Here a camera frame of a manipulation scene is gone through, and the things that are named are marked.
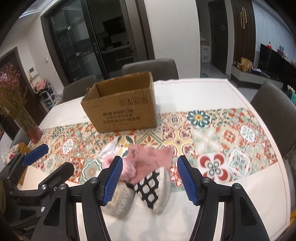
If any pink fluffy towel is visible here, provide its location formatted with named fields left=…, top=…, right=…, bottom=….
left=102, top=145, right=175, bottom=185

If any floral tissue box cover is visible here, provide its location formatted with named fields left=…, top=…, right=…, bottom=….
left=3, top=143, right=31, bottom=165

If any grey dining chair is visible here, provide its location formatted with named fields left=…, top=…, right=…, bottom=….
left=62, top=75, right=97, bottom=102
left=121, top=58, right=179, bottom=82
left=250, top=81, right=295, bottom=157
left=10, top=128, right=30, bottom=148

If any black white patterned pouch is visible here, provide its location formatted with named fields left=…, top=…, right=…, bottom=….
left=133, top=167, right=165, bottom=209

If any glass vase with dried flowers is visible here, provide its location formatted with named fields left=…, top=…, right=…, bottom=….
left=1, top=65, right=43, bottom=144

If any shoe rack with items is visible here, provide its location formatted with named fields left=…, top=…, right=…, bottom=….
left=33, top=79, right=63, bottom=112

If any grey dining chair far left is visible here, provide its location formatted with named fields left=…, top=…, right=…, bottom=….
left=62, top=75, right=97, bottom=102

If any brown cardboard box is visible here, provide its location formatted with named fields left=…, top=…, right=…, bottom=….
left=81, top=71, right=157, bottom=133

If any patterned tile tablecloth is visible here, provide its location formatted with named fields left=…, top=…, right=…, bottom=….
left=20, top=79, right=290, bottom=240

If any grey dining chair right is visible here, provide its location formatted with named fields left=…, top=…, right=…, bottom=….
left=250, top=81, right=295, bottom=157

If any grey dining chair far centre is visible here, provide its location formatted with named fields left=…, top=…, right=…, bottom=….
left=121, top=58, right=179, bottom=82

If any white tv cabinet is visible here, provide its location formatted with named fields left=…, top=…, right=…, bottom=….
left=231, top=66, right=283, bottom=89

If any black television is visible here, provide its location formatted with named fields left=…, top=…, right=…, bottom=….
left=258, top=44, right=296, bottom=86

